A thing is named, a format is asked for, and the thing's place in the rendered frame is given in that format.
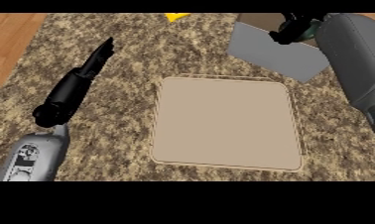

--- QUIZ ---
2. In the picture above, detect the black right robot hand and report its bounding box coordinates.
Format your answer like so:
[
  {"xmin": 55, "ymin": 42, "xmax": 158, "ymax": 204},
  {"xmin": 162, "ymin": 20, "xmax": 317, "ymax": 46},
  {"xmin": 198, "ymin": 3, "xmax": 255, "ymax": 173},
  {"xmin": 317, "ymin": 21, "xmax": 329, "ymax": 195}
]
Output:
[{"xmin": 267, "ymin": 12, "xmax": 326, "ymax": 46}]

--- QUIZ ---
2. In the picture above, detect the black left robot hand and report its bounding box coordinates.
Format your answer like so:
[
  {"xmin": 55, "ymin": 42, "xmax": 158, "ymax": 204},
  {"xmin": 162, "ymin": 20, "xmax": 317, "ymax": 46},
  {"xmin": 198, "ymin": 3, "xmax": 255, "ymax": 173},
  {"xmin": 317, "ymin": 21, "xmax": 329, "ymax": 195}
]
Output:
[{"xmin": 31, "ymin": 37, "xmax": 117, "ymax": 129}]

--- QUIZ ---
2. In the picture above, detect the beige square tray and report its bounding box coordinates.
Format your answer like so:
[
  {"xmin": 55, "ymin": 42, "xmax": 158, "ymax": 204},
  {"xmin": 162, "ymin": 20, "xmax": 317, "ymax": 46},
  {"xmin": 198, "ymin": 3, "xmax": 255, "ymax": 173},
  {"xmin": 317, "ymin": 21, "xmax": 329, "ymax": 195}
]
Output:
[{"xmin": 149, "ymin": 73, "xmax": 308, "ymax": 172}]

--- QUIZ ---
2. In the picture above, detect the yellow object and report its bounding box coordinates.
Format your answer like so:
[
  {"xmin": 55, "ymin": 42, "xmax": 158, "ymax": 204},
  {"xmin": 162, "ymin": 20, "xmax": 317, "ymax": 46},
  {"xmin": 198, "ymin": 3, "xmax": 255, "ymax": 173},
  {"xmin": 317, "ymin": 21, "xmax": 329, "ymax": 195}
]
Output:
[{"xmin": 162, "ymin": 12, "xmax": 192, "ymax": 23}]

